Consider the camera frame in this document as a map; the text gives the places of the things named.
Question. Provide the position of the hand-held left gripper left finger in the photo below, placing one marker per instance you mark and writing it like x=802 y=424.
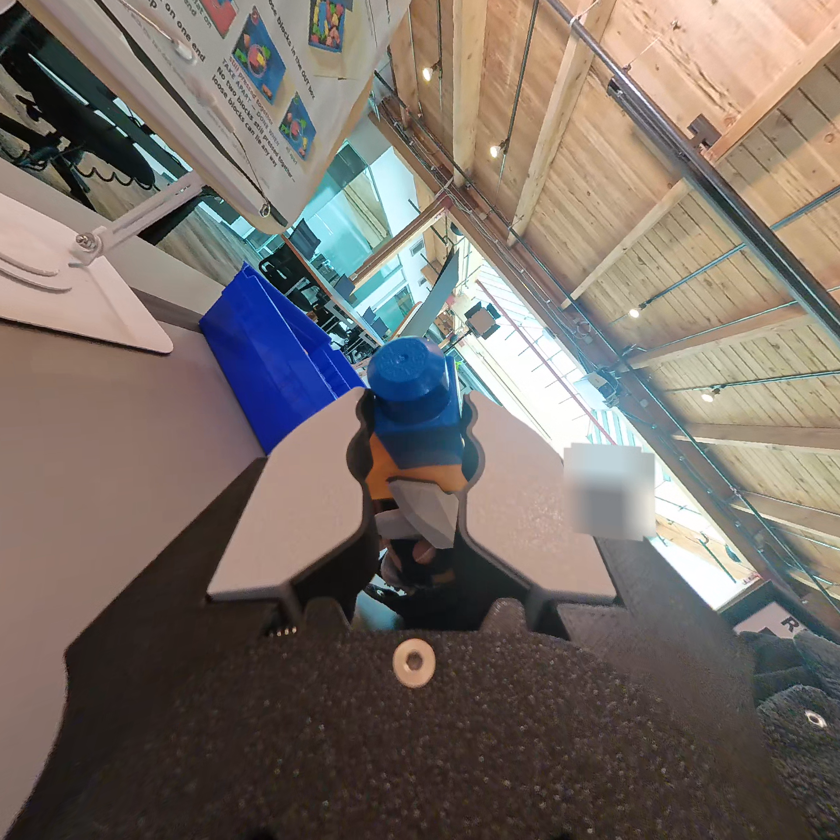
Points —
x=295 y=518

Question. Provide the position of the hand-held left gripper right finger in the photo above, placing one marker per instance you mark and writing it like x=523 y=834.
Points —
x=518 y=525

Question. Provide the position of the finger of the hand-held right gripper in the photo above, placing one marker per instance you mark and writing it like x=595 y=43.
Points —
x=392 y=523
x=430 y=512

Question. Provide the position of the yellow two-stud block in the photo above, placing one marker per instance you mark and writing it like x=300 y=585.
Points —
x=380 y=472

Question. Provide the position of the blue single-stud block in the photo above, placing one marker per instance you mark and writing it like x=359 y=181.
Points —
x=420 y=433

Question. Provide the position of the blue plastic bin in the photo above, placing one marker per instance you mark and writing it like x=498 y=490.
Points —
x=262 y=367

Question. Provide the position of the person's right hand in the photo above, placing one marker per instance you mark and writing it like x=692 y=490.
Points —
x=423 y=556

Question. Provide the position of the black studio light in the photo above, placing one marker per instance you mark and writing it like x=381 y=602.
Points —
x=482 y=320

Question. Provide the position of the white document stand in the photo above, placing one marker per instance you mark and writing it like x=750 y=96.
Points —
x=65 y=295

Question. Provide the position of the person's black fleece jacket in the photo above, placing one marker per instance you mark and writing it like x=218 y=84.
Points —
x=794 y=754

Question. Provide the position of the black ceiling pipe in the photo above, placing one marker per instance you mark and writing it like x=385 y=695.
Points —
x=754 y=223

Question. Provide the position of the printed instruction sheet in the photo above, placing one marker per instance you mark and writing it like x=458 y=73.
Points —
x=262 y=98

